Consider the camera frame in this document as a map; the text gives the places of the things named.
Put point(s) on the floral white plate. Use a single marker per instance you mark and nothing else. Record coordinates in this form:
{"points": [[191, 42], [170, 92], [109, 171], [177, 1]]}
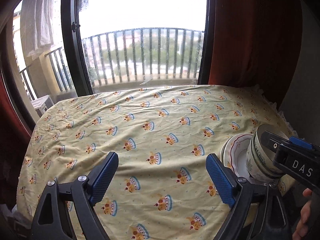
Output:
{"points": [[233, 154]]}

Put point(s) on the patterned white bowl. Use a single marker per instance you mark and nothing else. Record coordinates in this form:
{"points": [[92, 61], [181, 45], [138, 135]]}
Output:
{"points": [[259, 158]]}

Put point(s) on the white air conditioner unit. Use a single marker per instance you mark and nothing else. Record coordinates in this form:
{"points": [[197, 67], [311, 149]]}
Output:
{"points": [[42, 104]]}

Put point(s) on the person's right hand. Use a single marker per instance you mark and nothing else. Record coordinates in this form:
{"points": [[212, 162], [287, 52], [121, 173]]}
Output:
{"points": [[302, 228]]}

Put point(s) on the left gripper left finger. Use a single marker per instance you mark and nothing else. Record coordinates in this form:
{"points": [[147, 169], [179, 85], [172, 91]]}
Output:
{"points": [[51, 219]]}

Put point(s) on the black window frame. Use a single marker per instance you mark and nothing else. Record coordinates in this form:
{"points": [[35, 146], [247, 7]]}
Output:
{"points": [[73, 47]]}

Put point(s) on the hanging white laundry cloth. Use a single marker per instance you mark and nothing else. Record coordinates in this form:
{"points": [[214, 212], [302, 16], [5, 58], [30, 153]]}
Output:
{"points": [[36, 27]]}

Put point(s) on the yellow crown-print tablecloth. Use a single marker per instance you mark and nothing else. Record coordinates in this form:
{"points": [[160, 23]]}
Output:
{"points": [[161, 189]]}

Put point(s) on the red curtain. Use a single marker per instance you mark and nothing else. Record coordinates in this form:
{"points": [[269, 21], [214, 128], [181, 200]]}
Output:
{"points": [[257, 43]]}

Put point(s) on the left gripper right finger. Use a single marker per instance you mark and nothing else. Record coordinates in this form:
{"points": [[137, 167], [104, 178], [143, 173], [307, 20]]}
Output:
{"points": [[270, 220]]}

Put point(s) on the balcony railing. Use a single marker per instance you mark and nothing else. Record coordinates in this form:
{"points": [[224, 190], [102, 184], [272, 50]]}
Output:
{"points": [[143, 55]]}

